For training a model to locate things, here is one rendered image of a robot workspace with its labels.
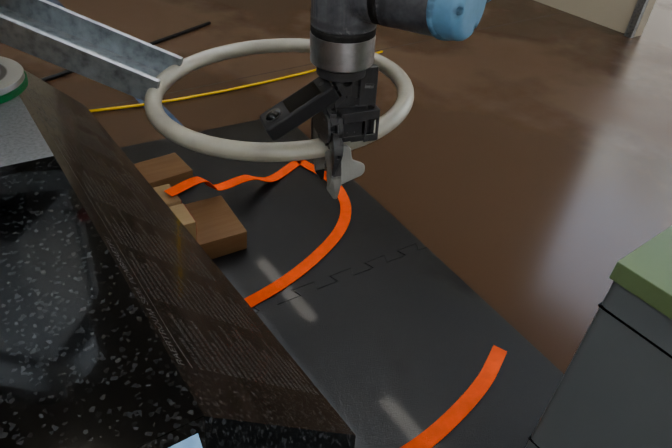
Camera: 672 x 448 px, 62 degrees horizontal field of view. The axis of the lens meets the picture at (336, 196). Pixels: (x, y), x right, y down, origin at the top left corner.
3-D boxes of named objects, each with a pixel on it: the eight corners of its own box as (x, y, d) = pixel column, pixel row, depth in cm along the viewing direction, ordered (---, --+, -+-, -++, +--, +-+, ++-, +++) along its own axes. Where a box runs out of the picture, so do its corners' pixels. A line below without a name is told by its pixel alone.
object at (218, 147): (94, 152, 89) (89, 135, 87) (201, 44, 129) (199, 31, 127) (407, 178, 83) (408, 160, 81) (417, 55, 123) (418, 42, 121)
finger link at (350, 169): (369, 199, 89) (367, 143, 85) (333, 206, 87) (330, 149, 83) (361, 192, 91) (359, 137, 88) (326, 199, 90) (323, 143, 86)
